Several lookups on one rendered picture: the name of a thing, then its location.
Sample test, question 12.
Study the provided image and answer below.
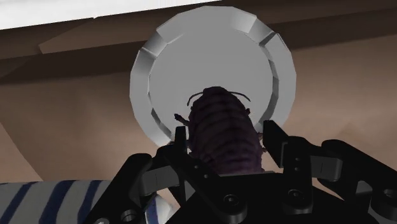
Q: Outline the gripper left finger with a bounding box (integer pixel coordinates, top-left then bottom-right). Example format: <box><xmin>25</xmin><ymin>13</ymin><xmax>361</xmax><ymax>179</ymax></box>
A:
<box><xmin>84</xmin><ymin>125</ymin><xmax>249</xmax><ymax>224</ymax></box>

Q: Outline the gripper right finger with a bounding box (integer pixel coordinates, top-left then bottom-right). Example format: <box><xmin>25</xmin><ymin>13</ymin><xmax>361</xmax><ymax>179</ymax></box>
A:
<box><xmin>262</xmin><ymin>120</ymin><xmax>397</xmax><ymax>224</ymax></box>

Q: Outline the dark purple bug toy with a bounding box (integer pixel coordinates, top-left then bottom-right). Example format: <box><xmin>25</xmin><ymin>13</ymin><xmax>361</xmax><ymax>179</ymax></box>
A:
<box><xmin>173</xmin><ymin>86</ymin><xmax>268</xmax><ymax>176</ymax></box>

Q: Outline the blue striped white cloth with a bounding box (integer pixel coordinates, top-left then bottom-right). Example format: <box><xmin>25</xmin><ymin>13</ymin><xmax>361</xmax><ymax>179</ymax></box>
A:
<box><xmin>0</xmin><ymin>179</ymin><xmax>173</xmax><ymax>224</ymax></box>

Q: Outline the white round plate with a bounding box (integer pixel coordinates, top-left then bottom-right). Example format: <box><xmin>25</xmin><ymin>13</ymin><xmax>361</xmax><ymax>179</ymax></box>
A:
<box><xmin>129</xmin><ymin>5</ymin><xmax>297</xmax><ymax>148</ymax></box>

